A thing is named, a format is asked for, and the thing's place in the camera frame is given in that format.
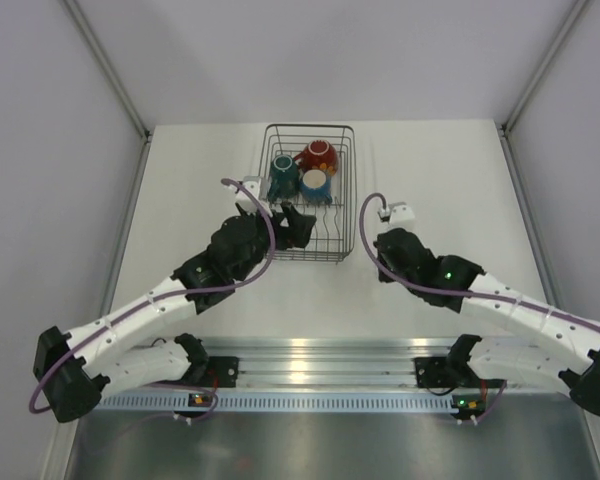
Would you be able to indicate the aluminium frame post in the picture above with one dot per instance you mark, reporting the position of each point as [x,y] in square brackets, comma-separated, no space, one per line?
[558,41]
[96,49]

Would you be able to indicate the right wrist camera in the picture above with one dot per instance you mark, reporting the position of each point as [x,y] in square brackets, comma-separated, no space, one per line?
[397,215]

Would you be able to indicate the right aluminium frame post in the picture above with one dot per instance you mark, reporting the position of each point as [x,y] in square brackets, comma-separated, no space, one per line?
[558,41]

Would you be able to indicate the dark green mug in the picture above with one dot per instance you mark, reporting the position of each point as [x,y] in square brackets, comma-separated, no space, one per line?
[283,179]

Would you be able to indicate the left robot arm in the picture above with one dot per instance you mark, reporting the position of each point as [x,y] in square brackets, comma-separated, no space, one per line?
[78,368]

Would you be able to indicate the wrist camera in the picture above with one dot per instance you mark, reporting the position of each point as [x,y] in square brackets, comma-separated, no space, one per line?
[252,192]
[397,215]

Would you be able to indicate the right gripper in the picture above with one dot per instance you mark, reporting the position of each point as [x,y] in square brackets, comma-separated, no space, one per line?
[383,278]

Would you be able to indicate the slotted cable duct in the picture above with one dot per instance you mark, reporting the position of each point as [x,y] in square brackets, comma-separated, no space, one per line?
[258,402]

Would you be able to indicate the wire dish rack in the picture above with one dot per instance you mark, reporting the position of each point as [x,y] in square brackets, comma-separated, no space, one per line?
[333,235]

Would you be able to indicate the dark blue cup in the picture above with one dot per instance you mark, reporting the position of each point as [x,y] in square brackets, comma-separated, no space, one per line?
[315,187]

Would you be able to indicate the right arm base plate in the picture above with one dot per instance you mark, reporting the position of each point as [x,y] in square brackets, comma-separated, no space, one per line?
[432,374]

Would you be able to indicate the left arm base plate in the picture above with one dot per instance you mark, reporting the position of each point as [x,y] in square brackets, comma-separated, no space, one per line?
[221,372]

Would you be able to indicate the left aluminium frame post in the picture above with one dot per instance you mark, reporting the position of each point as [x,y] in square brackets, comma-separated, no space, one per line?
[96,49]

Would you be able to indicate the aluminium mounting rail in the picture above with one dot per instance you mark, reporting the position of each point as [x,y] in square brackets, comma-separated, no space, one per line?
[327,364]

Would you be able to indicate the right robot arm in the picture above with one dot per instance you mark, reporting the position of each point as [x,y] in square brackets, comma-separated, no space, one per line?
[562,352]

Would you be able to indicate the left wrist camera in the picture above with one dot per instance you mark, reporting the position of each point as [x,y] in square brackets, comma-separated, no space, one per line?
[252,192]

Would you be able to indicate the red cup white inside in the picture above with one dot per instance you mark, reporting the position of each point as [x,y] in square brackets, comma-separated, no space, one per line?
[318,155]

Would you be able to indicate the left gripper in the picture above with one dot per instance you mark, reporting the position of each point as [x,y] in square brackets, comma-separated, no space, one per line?
[297,233]

